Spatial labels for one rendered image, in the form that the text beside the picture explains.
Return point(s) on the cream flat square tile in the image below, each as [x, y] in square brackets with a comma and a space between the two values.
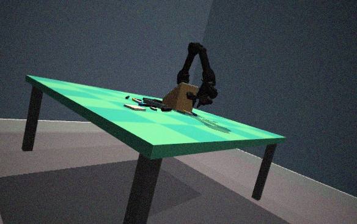
[135, 107]

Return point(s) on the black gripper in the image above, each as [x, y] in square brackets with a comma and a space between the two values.
[192, 97]

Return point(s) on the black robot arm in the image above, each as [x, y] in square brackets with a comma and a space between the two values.
[207, 74]

